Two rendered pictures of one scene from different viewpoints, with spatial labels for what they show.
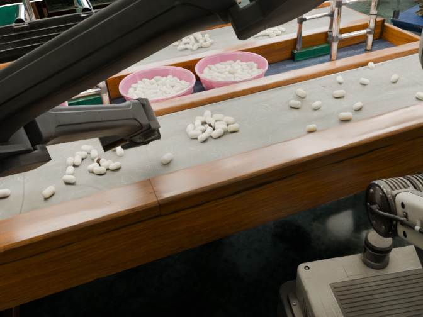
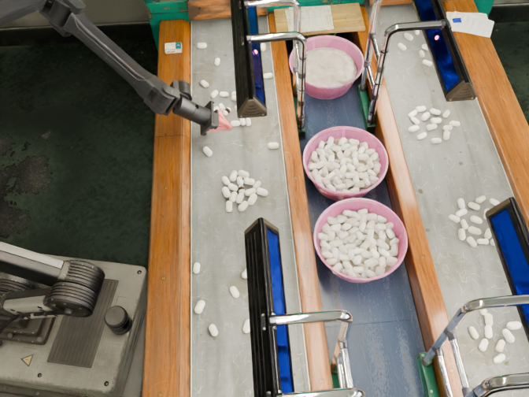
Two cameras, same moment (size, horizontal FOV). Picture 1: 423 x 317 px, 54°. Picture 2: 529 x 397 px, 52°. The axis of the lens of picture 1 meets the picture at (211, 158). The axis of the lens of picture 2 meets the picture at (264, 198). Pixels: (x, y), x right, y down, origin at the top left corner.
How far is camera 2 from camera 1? 1.79 m
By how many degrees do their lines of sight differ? 68
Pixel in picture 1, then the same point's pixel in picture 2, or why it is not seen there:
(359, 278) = (112, 302)
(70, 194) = (200, 96)
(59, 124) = (76, 33)
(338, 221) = not seen: outside the picture
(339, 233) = not seen: outside the picture
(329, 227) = not seen: outside the picture
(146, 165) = (211, 139)
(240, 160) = (171, 194)
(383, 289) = (95, 314)
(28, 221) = (174, 74)
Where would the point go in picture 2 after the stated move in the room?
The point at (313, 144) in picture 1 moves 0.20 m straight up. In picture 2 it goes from (162, 251) to (147, 215)
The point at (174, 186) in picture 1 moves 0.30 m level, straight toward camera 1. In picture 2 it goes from (164, 147) to (75, 141)
